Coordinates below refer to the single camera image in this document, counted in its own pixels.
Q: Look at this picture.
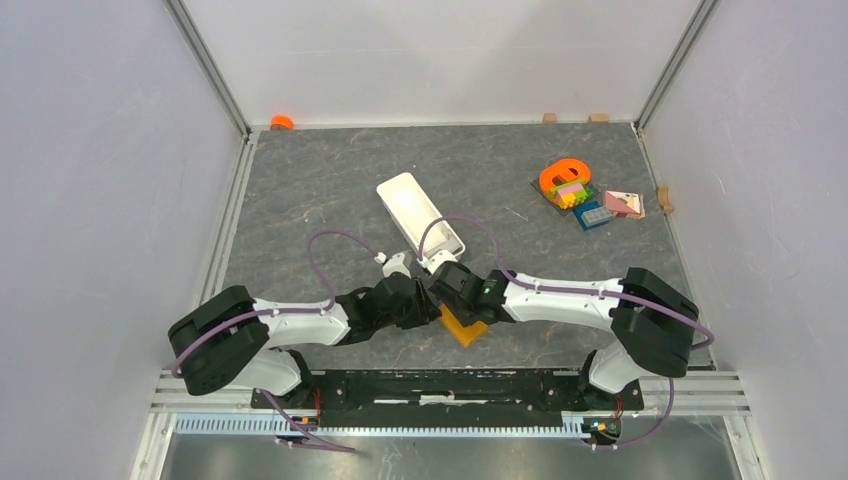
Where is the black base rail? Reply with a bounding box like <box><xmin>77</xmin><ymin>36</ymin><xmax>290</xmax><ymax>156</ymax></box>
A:
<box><xmin>274</xmin><ymin>368</ymin><xmax>644</xmax><ymax>428</ymax></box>

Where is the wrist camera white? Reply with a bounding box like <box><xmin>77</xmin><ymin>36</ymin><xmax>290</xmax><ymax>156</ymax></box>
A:
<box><xmin>374</xmin><ymin>252</ymin><xmax>413</xmax><ymax>278</ymax></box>
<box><xmin>419</xmin><ymin>250</ymin><xmax>458</xmax><ymax>275</ymax></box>

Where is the orange round cap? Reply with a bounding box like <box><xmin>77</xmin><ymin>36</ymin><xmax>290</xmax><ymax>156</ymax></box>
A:
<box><xmin>269</xmin><ymin>115</ymin><xmax>294</xmax><ymax>131</ymax></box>

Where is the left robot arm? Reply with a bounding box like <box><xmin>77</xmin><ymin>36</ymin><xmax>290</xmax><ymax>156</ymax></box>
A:
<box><xmin>167</xmin><ymin>273</ymin><xmax>440</xmax><ymax>408</ymax></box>

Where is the colourful brick block stack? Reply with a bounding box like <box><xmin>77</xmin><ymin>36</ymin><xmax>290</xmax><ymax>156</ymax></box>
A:
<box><xmin>547</xmin><ymin>180</ymin><xmax>597</xmax><ymax>210</ymax></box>

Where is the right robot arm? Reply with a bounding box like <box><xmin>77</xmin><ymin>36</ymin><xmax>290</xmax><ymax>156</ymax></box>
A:
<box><xmin>428</xmin><ymin>261</ymin><xmax>699</xmax><ymax>408</ymax></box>

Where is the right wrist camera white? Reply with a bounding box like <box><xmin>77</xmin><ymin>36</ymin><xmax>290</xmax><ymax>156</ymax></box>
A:
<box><xmin>419</xmin><ymin>250</ymin><xmax>458</xmax><ymax>275</ymax></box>

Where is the orange card holder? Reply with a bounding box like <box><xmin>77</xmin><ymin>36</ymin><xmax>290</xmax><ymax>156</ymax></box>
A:
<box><xmin>439</xmin><ymin>304</ymin><xmax>489</xmax><ymax>348</ymax></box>

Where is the pink wooden puzzle block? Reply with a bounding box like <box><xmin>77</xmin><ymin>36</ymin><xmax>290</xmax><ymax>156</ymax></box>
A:
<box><xmin>603</xmin><ymin>190</ymin><xmax>646</xmax><ymax>219</ymax></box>

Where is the blue brick block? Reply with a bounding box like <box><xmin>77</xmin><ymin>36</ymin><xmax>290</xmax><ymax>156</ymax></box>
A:
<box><xmin>574</xmin><ymin>201</ymin><xmax>614</xmax><ymax>231</ymax></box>

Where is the white rectangular tray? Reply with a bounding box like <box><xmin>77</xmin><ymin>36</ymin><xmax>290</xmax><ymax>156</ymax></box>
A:
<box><xmin>376</xmin><ymin>172</ymin><xmax>466</xmax><ymax>259</ymax></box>

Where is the white cable comb strip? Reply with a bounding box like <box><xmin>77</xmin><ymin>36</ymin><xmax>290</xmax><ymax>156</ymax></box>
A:
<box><xmin>173</xmin><ymin>410</ymin><xmax>615</xmax><ymax>440</ymax></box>

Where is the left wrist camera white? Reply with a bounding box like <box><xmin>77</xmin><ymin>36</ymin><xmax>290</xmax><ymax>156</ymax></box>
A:
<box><xmin>374</xmin><ymin>252</ymin><xmax>413</xmax><ymax>278</ymax></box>

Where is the orange ring toy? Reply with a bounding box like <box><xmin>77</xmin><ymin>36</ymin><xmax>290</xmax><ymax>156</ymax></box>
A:
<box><xmin>536</xmin><ymin>157</ymin><xmax>592</xmax><ymax>195</ymax></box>

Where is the wooden arch piece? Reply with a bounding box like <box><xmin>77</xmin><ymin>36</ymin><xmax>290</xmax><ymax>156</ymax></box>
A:
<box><xmin>656</xmin><ymin>185</ymin><xmax>675</xmax><ymax>215</ymax></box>

